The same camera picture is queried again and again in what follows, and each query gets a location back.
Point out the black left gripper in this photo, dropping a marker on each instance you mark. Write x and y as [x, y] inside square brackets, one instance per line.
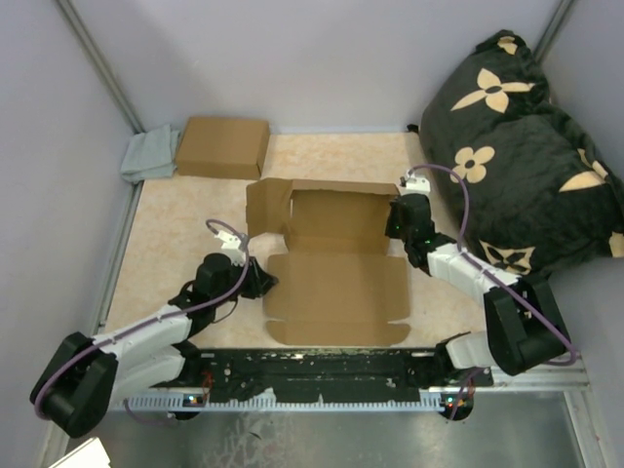
[259, 282]

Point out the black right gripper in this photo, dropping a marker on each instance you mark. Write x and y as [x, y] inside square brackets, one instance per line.
[394, 212]

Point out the brown cardboard box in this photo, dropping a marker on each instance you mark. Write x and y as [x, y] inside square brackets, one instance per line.
[337, 284]
[223, 147]

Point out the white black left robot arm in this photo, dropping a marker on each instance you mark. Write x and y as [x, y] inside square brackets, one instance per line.
[89, 374]

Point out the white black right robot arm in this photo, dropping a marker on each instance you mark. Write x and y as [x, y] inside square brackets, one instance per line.
[524, 325]

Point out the closed brown cardboard box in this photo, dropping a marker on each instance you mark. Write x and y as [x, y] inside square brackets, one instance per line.
[223, 147]

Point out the black floral pillow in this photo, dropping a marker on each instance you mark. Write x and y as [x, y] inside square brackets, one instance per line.
[528, 181]

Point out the grey folded cloth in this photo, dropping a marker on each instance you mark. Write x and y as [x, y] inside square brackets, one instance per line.
[151, 155]

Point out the white paper sheet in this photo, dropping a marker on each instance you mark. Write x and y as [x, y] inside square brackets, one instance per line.
[91, 454]

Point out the white slotted cable duct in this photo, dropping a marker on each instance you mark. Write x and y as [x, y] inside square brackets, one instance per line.
[432, 400]

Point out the right grey metal corner rail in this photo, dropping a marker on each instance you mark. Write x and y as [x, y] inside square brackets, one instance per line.
[554, 26]

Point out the grey metal corner rail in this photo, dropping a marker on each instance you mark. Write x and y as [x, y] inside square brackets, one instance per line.
[554, 26]
[99, 63]

